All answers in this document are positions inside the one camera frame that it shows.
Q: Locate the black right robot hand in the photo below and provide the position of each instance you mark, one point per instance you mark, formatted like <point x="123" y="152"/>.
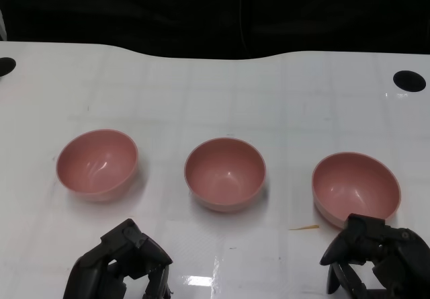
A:
<point x="403" y="245"/>

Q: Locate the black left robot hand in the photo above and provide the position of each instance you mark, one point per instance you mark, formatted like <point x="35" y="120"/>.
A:
<point x="90" y="268"/>

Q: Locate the pink plastic bowl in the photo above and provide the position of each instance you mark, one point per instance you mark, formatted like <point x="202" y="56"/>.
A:
<point x="225" y="174"/>
<point x="97" y="164"/>
<point x="356" y="184"/>

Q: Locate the orange wood sliver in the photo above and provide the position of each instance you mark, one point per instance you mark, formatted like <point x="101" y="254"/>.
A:
<point x="307" y="227"/>

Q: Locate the white object at table end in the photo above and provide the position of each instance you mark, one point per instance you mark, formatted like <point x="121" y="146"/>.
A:
<point x="2" y="27"/>

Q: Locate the black backdrop cloth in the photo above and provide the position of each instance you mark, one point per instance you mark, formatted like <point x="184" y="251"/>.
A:
<point x="134" y="10"/>

